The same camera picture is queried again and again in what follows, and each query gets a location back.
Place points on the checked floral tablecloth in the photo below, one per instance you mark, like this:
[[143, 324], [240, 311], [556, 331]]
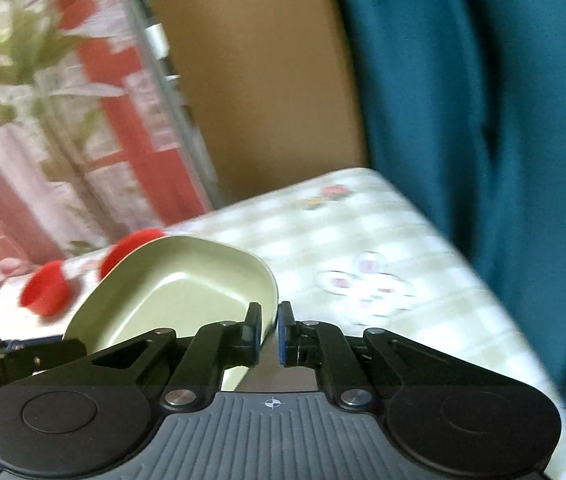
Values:
[[413, 240]]

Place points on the brown board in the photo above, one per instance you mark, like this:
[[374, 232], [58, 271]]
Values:
[[263, 85]]

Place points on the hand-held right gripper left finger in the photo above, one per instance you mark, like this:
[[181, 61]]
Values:
[[254, 332]]

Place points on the metal window frame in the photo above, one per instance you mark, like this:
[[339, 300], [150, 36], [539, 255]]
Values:
[[183, 110]]

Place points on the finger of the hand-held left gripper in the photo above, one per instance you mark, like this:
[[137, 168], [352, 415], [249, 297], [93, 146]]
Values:
[[48, 356]]

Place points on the light green oval plate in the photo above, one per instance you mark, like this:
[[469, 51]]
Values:
[[173, 280]]

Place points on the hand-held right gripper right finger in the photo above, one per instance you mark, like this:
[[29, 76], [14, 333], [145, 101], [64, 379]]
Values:
[[282, 334]]

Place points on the tall green leafy plant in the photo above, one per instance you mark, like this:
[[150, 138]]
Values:
[[28, 40]]

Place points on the teal cloth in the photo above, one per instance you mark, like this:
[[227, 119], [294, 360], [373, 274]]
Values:
[[513, 110]]

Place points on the red bowl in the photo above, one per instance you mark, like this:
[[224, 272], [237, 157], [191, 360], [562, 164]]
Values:
[[123, 250], [45, 287]]

